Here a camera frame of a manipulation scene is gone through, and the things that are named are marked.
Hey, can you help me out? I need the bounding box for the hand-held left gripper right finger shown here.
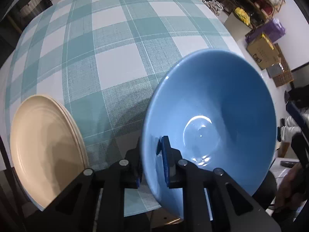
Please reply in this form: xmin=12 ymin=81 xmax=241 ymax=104
xmin=156 ymin=136 xmax=282 ymax=232

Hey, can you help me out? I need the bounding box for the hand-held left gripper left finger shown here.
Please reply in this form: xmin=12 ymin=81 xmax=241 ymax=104
xmin=29 ymin=137 xmax=143 ymax=232

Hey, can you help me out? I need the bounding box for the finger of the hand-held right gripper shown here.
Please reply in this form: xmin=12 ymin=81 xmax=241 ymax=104
xmin=285 ymin=100 xmax=309 ymax=141
xmin=284 ymin=84 xmax=309 ymax=102

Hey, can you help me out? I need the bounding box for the blue bowl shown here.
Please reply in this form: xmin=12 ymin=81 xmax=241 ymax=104
xmin=141 ymin=49 xmax=277 ymax=219

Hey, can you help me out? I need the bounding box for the pale yellow plate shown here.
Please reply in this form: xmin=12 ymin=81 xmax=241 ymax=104
xmin=10 ymin=95 xmax=87 ymax=209

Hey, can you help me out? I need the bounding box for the person's right hand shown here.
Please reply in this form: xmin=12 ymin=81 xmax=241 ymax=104
xmin=274 ymin=161 xmax=309 ymax=214

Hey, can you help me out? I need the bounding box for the brown patterned mat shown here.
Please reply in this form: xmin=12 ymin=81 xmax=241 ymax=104
xmin=273 ymin=43 xmax=294 ymax=87

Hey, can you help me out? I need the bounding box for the grey box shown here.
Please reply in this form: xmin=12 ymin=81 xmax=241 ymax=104
xmin=266 ymin=63 xmax=286 ymax=78

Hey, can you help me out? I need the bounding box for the cardboard box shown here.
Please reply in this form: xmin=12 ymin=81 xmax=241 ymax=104
xmin=246 ymin=32 xmax=282 ymax=70

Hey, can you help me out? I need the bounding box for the purple bag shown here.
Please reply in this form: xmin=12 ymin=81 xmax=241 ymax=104
xmin=245 ymin=18 xmax=286 ymax=44

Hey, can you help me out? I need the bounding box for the white trash bin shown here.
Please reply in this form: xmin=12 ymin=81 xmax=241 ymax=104
xmin=223 ymin=12 xmax=253 ymax=43

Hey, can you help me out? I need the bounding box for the yellow bag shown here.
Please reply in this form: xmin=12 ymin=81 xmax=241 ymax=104
xmin=235 ymin=7 xmax=251 ymax=26

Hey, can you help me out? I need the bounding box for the wooden shoe rack with shoes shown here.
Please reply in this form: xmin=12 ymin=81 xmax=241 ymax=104
xmin=226 ymin=0 xmax=289 ymax=29

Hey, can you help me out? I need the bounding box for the teal checked tablecloth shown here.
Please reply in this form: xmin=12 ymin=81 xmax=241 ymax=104
xmin=5 ymin=0 xmax=244 ymax=217

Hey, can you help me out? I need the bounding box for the woven laundry basket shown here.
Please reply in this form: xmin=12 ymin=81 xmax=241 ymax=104
xmin=19 ymin=0 xmax=49 ymax=17

